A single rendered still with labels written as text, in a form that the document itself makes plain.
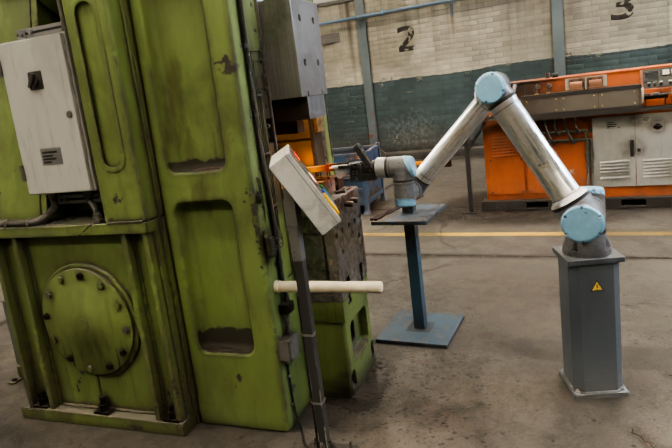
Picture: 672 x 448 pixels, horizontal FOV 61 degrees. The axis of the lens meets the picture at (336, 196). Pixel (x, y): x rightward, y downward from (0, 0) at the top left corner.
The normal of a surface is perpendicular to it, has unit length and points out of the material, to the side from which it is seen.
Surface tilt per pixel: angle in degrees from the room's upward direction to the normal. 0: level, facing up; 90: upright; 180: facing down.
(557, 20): 90
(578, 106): 90
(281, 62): 90
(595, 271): 90
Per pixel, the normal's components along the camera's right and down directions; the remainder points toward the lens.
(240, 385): -0.33, 0.21
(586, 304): -0.08, 0.19
